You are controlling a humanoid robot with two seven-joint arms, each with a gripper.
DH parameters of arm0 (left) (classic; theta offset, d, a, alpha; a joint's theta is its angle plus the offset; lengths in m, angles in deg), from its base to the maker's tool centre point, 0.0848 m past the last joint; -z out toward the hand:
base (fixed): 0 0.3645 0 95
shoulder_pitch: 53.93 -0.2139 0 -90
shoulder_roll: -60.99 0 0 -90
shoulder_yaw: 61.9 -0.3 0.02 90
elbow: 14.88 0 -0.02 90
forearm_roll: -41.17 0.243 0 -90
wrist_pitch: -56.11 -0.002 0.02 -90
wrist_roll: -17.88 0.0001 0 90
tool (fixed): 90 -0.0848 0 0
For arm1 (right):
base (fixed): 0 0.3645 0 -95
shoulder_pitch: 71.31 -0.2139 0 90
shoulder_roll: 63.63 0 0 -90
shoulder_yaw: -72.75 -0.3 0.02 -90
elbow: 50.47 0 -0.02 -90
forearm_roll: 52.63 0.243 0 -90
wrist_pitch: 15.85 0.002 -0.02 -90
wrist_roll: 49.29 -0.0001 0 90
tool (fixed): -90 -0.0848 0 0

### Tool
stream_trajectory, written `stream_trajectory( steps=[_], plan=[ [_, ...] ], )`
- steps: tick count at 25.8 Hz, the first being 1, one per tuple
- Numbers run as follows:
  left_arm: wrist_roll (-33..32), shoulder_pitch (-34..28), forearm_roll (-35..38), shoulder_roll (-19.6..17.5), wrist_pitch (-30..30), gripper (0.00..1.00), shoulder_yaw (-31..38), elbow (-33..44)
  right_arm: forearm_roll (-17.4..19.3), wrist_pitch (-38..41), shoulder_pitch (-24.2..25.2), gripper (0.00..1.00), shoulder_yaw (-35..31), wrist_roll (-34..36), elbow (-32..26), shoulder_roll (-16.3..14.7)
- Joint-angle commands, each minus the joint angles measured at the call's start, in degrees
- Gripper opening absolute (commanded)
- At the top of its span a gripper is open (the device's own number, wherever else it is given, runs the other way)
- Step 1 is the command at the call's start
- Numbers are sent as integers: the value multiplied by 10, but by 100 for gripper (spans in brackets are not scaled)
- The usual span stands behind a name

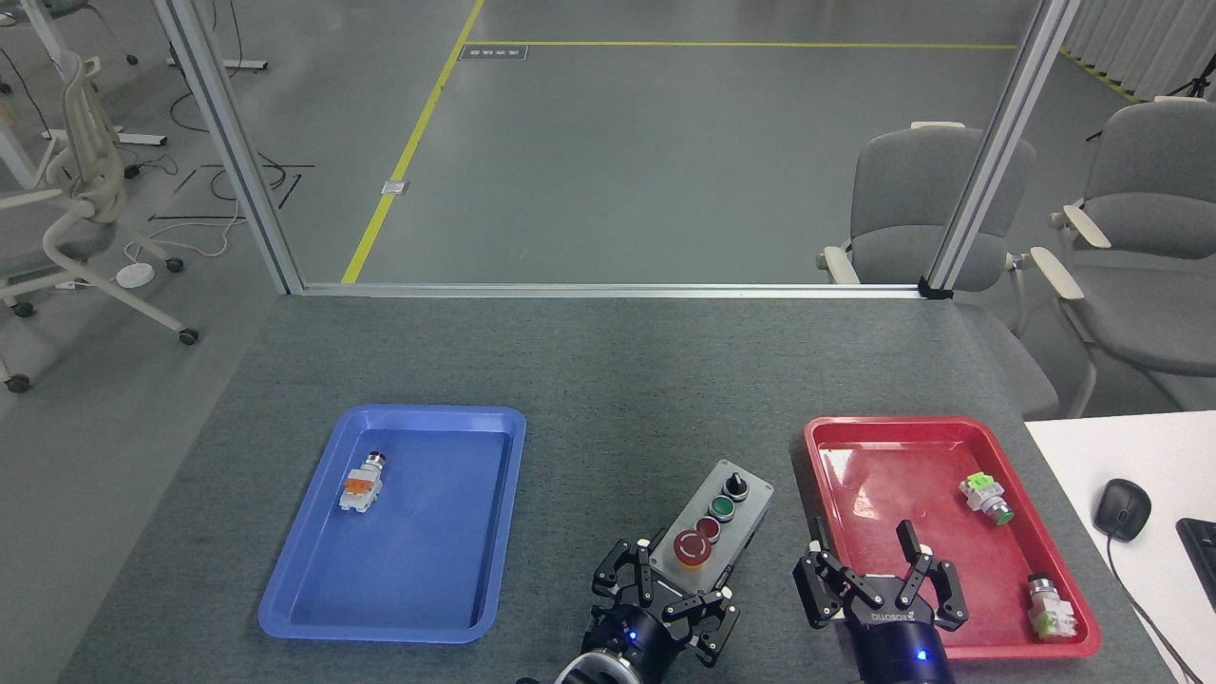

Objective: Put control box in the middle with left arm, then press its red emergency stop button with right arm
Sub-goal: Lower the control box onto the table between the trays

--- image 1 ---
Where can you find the red push button orange block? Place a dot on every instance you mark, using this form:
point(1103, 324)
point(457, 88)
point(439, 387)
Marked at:
point(363, 484)

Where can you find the black keyboard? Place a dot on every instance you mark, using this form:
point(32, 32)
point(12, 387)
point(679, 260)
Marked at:
point(1202, 560)

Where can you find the black tripod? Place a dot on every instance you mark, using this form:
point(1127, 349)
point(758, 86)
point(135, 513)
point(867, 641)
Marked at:
point(1199, 87)

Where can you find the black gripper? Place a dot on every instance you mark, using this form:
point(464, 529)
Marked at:
point(893, 651)
point(632, 641)

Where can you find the silver push button green block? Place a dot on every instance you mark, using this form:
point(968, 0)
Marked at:
point(1050, 608)

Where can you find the green push button switch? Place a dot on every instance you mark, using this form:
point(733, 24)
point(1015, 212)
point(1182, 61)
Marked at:
point(986, 496)

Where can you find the black computer mouse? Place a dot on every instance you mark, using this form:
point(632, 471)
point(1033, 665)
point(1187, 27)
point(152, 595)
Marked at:
point(1123, 510)

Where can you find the white side table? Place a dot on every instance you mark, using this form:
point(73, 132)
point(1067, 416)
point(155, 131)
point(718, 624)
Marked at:
point(1092, 456)

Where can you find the red plastic tray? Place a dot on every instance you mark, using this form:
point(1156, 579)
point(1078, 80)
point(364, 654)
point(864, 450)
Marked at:
point(950, 532)

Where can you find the silver aluminium rail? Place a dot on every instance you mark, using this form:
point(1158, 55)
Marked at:
point(608, 291)

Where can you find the white mesh office chair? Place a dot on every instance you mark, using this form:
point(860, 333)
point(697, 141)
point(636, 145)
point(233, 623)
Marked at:
point(90, 171)

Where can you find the white stand foot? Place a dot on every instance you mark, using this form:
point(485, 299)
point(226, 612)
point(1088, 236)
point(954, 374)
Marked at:
point(123, 139)
point(237, 65)

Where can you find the white pleated curtain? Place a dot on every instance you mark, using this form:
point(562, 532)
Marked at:
point(1149, 43)

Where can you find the grey control box with buttons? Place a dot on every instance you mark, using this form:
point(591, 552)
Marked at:
point(722, 518)

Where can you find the silver aluminium post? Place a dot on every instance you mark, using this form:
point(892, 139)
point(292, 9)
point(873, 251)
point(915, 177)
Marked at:
point(233, 142)
point(997, 152)

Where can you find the dark floor label sign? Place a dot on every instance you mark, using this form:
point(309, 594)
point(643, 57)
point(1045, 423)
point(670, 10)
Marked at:
point(493, 52)

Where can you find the grey chair with cream armrests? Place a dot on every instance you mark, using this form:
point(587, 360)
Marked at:
point(1149, 285)
point(902, 199)

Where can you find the silver floor outlet plate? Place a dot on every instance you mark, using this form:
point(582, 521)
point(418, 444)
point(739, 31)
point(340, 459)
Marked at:
point(395, 187)

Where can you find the white round floor socket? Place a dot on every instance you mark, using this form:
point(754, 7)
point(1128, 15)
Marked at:
point(135, 275)

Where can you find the blue plastic tray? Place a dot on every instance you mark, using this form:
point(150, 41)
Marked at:
point(408, 570)

